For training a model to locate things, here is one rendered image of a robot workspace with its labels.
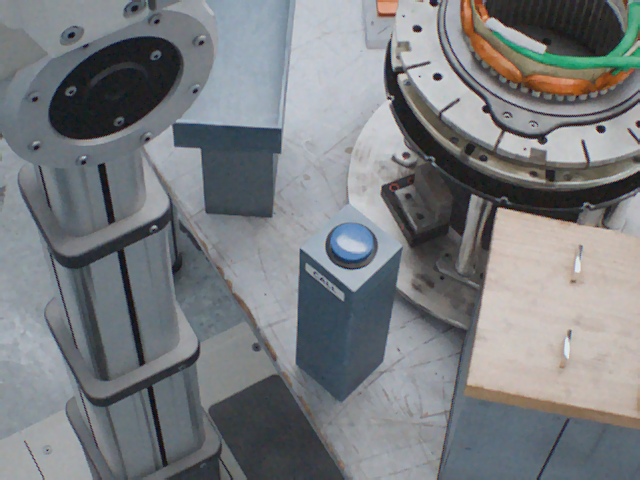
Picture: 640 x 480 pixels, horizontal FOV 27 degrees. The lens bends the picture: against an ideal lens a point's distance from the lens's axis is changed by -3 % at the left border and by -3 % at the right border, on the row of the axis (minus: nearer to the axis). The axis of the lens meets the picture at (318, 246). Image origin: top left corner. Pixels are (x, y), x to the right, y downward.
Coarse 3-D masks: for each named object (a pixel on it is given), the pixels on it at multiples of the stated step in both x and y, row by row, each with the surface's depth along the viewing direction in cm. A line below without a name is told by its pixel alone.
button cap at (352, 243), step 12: (336, 228) 127; (348, 228) 127; (360, 228) 127; (336, 240) 126; (348, 240) 126; (360, 240) 126; (372, 240) 127; (336, 252) 126; (348, 252) 126; (360, 252) 126
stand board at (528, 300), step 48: (528, 240) 125; (576, 240) 125; (624, 240) 125; (528, 288) 122; (576, 288) 122; (624, 288) 122; (480, 336) 119; (528, 336) 120; (576, 336) 120; (624, 336) 120; (480, 384) 117; (528, 384) 117; (576, 384) 117; (624, 384) 117
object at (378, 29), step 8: (368, 0) 174; (368, 8) 173; (376, 8) 174; (368, 16) 173; (376, 16) 173; (392, 16) 173; (368, 24) 172; (376, 24) 172; (384, 24) 172; (392, 24) 172; (368, 32) 171; (376, 32) 171; (384, 32) 171; (368, 40) 171; (376, 40) 171; (384, 40) 171; (376, 48) 172; (384, 48) 172
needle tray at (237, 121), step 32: (224, 0) 144; (256, 0) 144; (288, 0) 144; (224, 32) 141; (256, 32) 142; (288, 32) 137; (224, 64) 139; (256, 64) 139; (288, 64) 136; (224, 96) 137; (256, 96) 137; (192, 128) 131; (224, 128) 131; (256, 128) 130; (224, 160) 149; (256, 160) 148; (224, 192) 154; (256, 192) 154
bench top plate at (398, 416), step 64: (320, 0) 176; (320, 64) 171; (320, 128) 165; (192, 192) 160; (320, 192) 161; (256, 256) 156; (256, 320) 152; (384, 384) 148; (448, 384) 148; (384, 448) 144
